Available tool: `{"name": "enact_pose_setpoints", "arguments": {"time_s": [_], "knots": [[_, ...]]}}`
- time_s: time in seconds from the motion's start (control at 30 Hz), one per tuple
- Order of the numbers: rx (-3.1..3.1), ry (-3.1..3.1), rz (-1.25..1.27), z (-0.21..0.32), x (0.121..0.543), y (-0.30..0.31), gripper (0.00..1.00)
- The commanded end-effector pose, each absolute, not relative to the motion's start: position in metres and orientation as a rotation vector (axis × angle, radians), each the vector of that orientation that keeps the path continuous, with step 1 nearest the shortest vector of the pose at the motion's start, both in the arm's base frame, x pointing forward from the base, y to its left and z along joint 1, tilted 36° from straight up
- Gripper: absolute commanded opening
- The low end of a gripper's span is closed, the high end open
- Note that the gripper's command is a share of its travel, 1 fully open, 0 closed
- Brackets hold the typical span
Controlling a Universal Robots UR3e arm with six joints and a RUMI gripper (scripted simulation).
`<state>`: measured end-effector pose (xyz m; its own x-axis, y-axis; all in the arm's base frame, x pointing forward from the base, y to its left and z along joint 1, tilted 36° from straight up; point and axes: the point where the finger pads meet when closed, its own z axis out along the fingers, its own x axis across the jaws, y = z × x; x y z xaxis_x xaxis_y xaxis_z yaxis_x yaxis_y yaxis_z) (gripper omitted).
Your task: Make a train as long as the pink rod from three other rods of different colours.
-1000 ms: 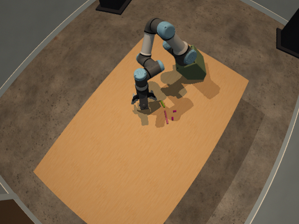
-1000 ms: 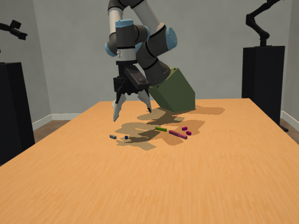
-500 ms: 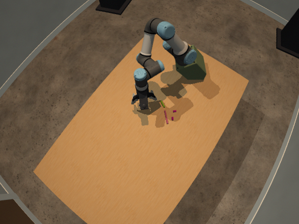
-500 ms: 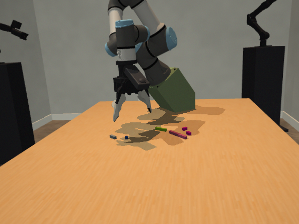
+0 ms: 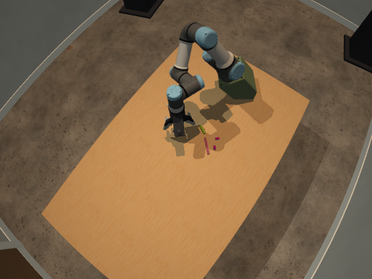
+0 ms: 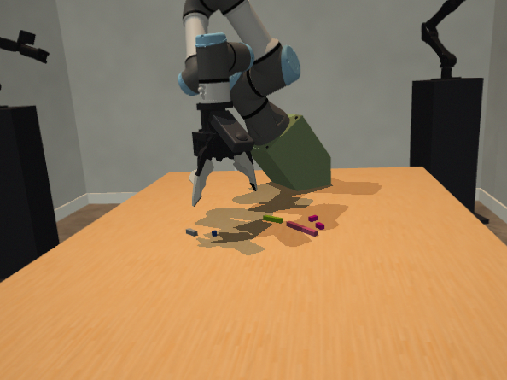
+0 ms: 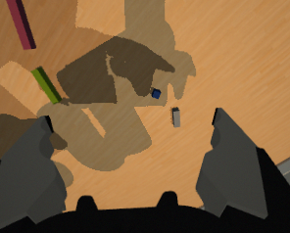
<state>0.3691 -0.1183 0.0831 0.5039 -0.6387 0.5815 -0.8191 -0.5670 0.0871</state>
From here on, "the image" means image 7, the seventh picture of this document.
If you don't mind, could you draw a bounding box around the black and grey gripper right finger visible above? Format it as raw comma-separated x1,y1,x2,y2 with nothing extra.
195,108,290,233

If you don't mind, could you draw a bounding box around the grey rectangular rod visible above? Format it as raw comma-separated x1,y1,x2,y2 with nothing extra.
171,108,180,127

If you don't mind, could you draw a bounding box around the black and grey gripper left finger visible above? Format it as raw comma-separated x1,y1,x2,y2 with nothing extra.
0,116,68,233

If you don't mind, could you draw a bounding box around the dark pink long rod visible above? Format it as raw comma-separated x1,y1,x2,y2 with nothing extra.
6,0,36,50

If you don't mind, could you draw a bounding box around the lime green rod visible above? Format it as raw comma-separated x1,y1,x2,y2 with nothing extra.
31,68,62,105

